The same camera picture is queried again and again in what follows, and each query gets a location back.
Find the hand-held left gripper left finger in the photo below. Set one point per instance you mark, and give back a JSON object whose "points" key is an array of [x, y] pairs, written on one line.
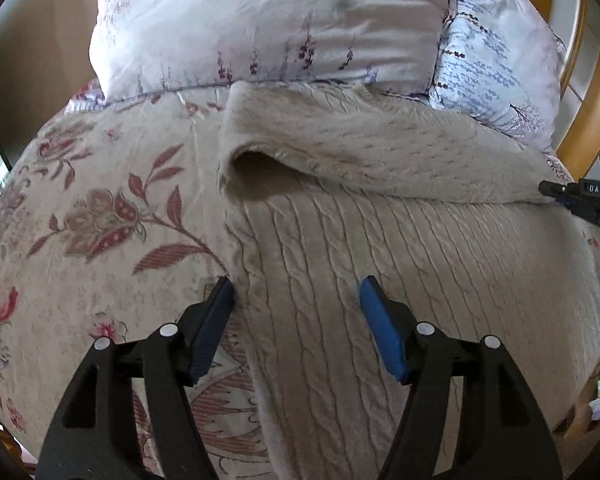
{"points": [[211, 325]]}

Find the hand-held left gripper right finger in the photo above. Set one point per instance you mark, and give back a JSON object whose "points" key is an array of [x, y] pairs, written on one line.
{"points": [[380, 325]]}

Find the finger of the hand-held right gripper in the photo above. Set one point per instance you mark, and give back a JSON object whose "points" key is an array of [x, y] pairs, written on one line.
{"points": [[562, 191]]}

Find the wooden headboard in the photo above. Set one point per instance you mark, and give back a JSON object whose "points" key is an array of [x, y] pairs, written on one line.
{"points": [[575, 75]]}

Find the floral bed sheet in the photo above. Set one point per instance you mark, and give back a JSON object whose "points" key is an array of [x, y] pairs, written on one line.
{"points": [[105, 240]]}

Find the light blue floral pillow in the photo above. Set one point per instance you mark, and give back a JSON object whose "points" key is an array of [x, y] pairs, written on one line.
{"points": [[500, 45]]}

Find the pale pink floral pillow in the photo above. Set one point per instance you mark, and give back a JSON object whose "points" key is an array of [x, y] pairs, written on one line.
{"points": [[265, 20]]}

